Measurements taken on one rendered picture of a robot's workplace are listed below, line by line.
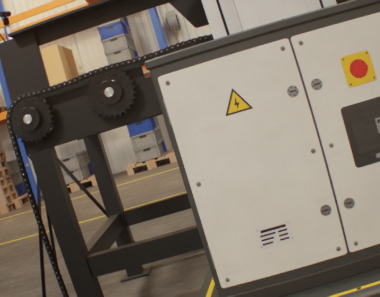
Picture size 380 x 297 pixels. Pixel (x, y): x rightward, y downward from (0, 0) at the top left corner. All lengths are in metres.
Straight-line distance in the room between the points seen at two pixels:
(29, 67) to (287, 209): 1.25
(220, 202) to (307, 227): 0.18
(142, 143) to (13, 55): 7.64
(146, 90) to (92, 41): 9.29
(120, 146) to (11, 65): 9.12
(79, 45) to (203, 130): 10.27
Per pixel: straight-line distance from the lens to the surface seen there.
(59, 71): 10.00
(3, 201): 10.02
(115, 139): 11.25
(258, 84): 1.17
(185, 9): 2.12
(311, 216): 1.19
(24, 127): 2.10
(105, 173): 3.06
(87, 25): 2.17
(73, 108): 2.13
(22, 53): 2.19
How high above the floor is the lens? 0.73
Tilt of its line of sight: 3 degrees down
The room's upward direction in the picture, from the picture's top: 17 degrees counter-clockwise
